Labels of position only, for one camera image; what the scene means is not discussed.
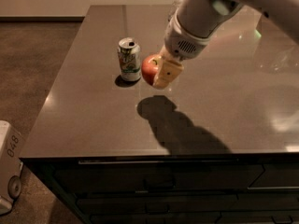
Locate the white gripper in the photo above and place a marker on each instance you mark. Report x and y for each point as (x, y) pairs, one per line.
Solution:
(182, 42)

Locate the red apple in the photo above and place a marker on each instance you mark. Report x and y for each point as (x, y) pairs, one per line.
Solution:
(149, 68)

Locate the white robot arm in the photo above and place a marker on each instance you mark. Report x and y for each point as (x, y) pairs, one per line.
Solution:
(283, 13)

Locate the clear plastic water bottle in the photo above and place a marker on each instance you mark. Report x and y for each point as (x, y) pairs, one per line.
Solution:
(175, 5)

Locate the green white soda can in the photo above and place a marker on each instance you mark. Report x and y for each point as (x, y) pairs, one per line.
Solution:
(129, 59)

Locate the dark drawer cabinet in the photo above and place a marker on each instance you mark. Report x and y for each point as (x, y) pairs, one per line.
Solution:
(173, 192)

